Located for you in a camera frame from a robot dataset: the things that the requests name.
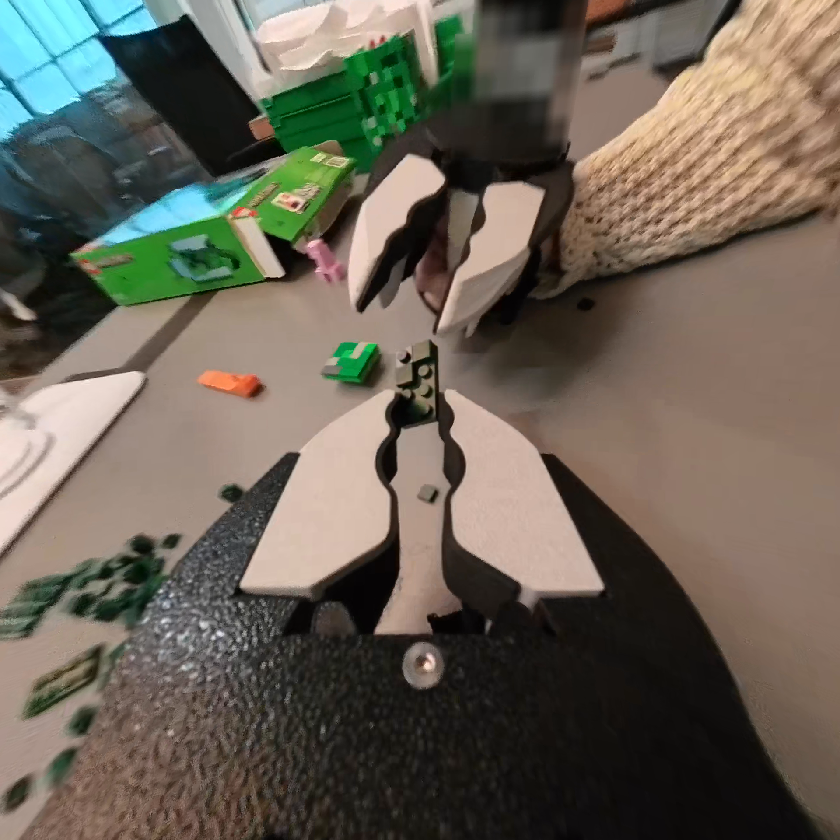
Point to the orange lego brick separator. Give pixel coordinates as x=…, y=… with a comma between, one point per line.
x=229, y=382

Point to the white paper bag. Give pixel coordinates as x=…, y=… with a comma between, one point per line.
x=328, y=33

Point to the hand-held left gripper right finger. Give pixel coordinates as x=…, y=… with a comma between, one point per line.
x=525, y=512

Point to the green and grey lego panel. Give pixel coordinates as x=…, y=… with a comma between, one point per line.
x=351, y=359

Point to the dark green lego plate assembly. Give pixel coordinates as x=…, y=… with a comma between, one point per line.
x=417, y=387

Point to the small dark green lego tile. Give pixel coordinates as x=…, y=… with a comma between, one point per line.
x=428, y=494

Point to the green creeper lego box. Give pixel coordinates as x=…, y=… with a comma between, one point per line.
x=387, y=98

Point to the open green lego box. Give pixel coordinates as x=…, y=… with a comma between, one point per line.
x=295, y=184

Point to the green lego set box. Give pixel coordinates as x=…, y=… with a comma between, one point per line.
x=164, y=262

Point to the person's right forearm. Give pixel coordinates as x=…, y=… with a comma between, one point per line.
x=689, y=164

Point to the black office chair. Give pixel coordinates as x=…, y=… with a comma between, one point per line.
x=184, y=92

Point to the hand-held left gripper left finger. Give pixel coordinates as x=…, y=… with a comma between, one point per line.
x=321, y=512

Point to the pile of dark green lego pieces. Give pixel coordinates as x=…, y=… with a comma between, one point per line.
x=111, y=577

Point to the person's right hand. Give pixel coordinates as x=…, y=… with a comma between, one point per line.
x=433, y=279

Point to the white rounded board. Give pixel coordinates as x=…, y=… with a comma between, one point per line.
x=72, y=426

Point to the pink lego pig figure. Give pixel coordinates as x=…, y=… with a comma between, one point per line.
x=323, y=256

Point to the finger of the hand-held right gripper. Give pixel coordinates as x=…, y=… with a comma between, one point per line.
x=505, y=243
x=387, y=223

